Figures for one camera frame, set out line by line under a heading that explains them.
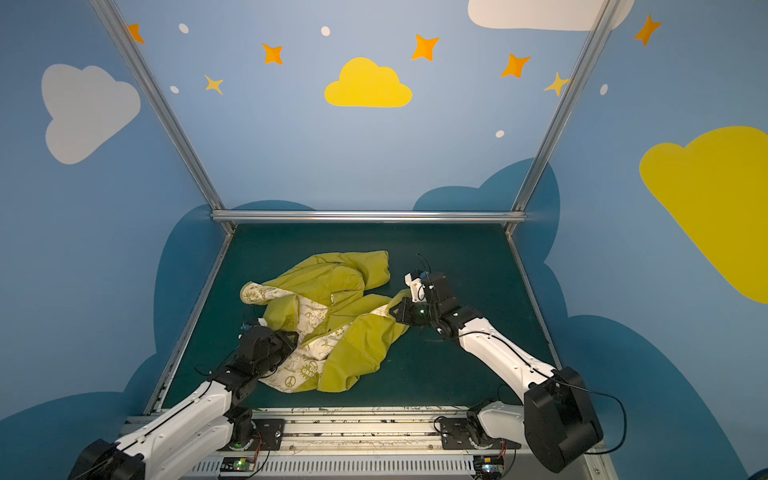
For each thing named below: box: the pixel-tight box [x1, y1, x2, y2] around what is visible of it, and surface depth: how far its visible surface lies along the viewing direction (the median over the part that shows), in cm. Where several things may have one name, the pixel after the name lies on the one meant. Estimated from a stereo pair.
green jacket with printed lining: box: [240, 251, 411, 393], surface depth 90 cm
